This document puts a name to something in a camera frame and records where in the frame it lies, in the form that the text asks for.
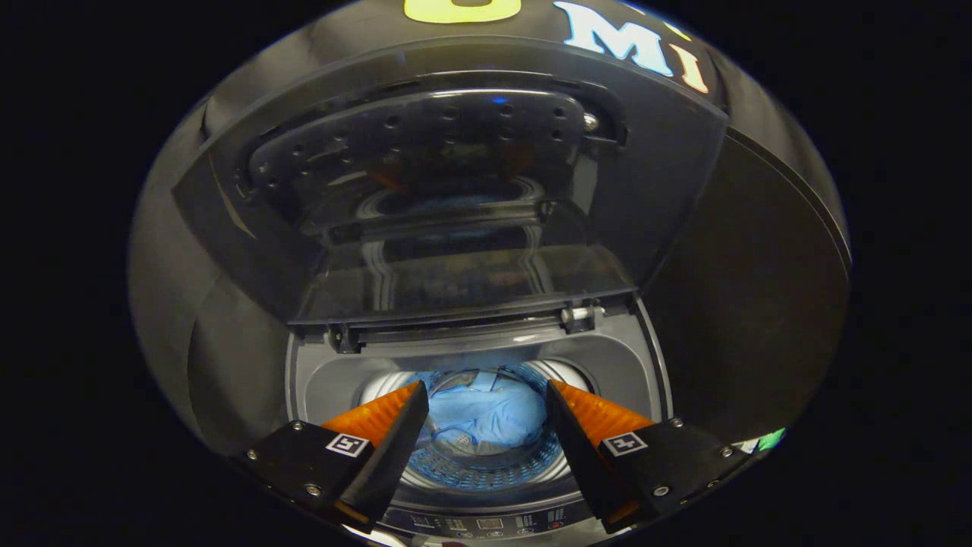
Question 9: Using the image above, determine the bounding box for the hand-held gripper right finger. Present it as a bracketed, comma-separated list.
[545, 378, 753, 534]

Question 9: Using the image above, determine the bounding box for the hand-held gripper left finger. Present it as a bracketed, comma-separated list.
[232, 380, 430, 533]

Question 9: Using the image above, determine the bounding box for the light blue polo shirt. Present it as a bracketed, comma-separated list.
[425, 370, 549, 449]

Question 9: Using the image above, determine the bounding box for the dark washing machine lid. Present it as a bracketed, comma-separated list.
[171, 36, 730, 329]

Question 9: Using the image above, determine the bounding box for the black backdrop cloth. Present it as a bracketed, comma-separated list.
[125, 0, 851, 457]

